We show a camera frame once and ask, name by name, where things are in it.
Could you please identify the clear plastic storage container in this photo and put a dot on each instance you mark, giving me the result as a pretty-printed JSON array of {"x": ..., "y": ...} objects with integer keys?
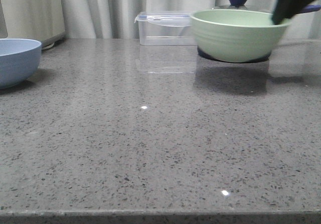
[{"x": 165, "y": 29}]

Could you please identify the light green bowl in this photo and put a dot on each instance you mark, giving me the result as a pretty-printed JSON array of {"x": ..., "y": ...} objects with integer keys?
[{"x": 236, "y": 36}]

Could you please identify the light blue bowl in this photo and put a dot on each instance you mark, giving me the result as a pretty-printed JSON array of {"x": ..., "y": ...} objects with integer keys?
[{"x": 20, "y": 59}]

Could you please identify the white curtain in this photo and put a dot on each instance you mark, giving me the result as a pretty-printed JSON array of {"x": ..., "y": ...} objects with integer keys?
[{"x": 115, "y": 18}]

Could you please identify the white kitchen appliance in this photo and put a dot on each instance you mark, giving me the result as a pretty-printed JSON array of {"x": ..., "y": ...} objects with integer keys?
[{"x": 40, "y": 20}]

